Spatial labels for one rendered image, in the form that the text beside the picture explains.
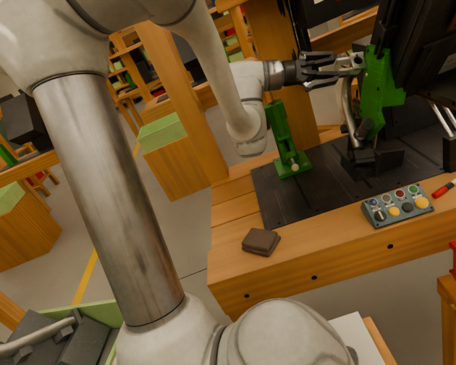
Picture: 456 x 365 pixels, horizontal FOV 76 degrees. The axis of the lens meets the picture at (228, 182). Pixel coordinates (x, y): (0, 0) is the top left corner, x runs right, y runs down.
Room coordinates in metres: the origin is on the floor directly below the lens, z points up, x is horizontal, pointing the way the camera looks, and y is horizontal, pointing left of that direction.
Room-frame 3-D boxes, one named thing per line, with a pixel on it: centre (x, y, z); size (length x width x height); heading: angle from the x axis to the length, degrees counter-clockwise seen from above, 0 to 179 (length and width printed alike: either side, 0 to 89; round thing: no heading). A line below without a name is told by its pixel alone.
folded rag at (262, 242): (0.67, -0.01, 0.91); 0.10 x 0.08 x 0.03; 41
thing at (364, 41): (0.95, -0.75, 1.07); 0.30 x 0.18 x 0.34; 80
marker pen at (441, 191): (0.57, -0.54, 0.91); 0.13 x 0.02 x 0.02; 101
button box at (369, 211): (0.57, -0.38, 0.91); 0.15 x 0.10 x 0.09; 80
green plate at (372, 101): (0.79, -0.54, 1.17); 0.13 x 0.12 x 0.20; 80
